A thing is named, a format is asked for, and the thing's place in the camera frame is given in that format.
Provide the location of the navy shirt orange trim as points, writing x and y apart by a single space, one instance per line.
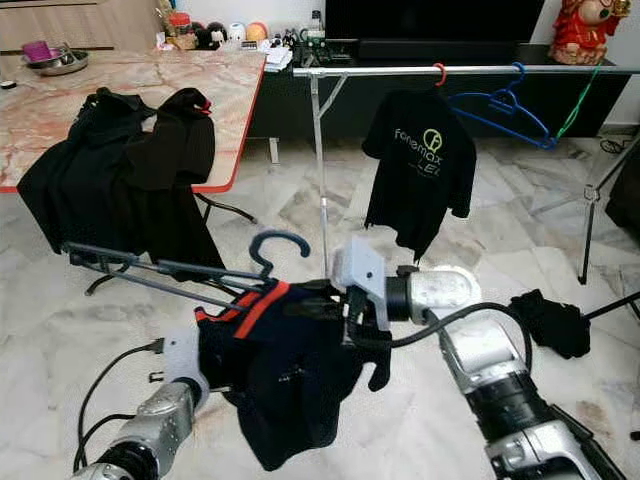
290 390

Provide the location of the dark grey plastic hanger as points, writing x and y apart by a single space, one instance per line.
282 234

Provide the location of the black shirt red collar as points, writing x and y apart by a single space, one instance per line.
185 170

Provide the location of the blue plastic hanger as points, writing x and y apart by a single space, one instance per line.
508 95

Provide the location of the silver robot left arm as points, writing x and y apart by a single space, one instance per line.
160 430

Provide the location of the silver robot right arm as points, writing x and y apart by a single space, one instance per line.
490 370

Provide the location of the red plastic hanger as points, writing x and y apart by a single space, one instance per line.
443 70

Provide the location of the green plastic hanger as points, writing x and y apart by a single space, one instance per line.
577 104

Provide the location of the black shirt green logo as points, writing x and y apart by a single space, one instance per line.
420 200

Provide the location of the crumpled black garment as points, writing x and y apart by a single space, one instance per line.
550 325

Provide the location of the black tv console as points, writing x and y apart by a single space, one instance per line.
290 110

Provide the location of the silver metal clothes rack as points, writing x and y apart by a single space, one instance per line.
390 70

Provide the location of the stack of papers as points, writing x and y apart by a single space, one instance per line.
280 60

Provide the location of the black soundbar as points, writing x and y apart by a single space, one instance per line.
440 50

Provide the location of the green mug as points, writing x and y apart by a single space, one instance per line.
314 37

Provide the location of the orange plush ball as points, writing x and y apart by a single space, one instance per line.
256 33

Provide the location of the black flat television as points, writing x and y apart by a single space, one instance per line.
435 18

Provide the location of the plain black shirt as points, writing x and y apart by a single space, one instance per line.
80 190

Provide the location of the white blue plush ball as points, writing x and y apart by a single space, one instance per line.
236 33

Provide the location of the marble top folding table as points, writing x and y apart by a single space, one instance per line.
160 75

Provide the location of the black plush ball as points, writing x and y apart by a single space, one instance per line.
217 35
201 35

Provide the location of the small black round lid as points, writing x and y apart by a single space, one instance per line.
9 85

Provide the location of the red lid glass jar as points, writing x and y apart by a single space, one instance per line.
181 33

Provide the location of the pink tissue pack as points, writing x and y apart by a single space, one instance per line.
165 43

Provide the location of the red laughing buddha statue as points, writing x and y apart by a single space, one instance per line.
582 35

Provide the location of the pink cup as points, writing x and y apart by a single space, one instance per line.
37 51

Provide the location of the steel bowl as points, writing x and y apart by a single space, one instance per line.
68 65

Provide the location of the light wood sideboard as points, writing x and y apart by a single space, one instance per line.
80 30

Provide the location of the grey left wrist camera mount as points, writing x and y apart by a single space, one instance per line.
185 360

